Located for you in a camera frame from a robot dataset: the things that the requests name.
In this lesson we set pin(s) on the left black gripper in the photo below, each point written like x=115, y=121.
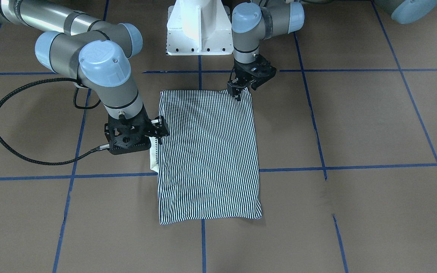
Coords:
x=242, y=78

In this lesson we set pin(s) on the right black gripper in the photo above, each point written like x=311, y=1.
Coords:
x=157, y=129

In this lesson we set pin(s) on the blue white striped polo shirt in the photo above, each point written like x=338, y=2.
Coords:
x=207, y=167

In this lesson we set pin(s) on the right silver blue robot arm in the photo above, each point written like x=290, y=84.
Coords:
x=93, y=54

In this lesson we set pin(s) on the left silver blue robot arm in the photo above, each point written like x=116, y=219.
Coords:
x=253, y=22

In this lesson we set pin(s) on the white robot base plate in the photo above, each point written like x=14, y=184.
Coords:
x=199, y=27

